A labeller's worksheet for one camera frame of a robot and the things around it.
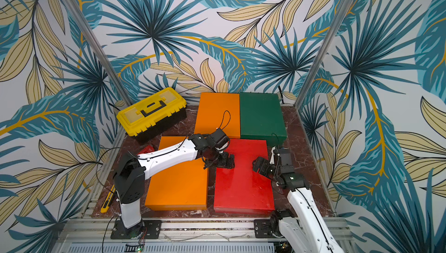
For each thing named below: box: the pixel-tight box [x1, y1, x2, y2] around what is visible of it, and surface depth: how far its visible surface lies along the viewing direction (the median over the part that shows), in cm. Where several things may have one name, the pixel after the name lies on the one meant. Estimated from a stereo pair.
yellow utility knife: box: [100, 184, 117, 214], surface depth 80 cm
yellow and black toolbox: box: [116, 87, 187, 145], surface depth 95 cm
